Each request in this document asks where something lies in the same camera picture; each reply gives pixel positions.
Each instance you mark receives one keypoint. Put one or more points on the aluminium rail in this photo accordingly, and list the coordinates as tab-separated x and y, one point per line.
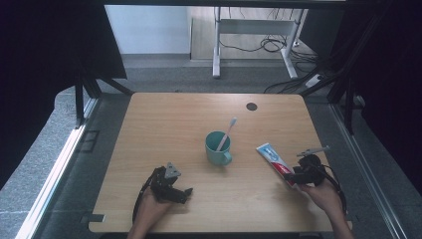
365	169
49	179

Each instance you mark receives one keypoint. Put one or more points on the black metal stand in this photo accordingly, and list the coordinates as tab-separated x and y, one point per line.
79	99
348	99

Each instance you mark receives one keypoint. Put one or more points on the white red blue toothpaste tube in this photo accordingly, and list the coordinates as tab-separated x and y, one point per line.
273	160

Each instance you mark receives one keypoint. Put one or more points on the black table bracket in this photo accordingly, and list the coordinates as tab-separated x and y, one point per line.
93	218

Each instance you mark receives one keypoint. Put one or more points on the white power strip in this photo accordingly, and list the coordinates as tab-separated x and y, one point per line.
313	80

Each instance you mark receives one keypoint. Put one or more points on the person's left hand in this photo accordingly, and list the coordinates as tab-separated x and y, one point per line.
151	209

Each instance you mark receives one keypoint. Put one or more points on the white desk frame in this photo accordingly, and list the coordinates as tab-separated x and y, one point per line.
253	26

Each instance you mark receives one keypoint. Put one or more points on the person's right hand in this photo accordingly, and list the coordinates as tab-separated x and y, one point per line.
323	199

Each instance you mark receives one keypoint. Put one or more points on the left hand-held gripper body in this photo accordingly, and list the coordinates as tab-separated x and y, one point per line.
166	186

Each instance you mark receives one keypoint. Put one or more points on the pink toothbrush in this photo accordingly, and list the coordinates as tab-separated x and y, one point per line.
226	134

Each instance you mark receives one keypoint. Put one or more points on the black curtain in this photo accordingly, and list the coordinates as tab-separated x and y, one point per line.
43	66
391	83

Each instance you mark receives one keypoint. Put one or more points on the green cup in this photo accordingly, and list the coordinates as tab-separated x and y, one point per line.
217	151

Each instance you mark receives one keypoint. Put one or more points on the dark round table grommet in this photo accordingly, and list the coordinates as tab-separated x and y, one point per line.
251	106

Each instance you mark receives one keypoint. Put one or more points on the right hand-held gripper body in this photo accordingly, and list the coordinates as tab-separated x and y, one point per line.
311	171

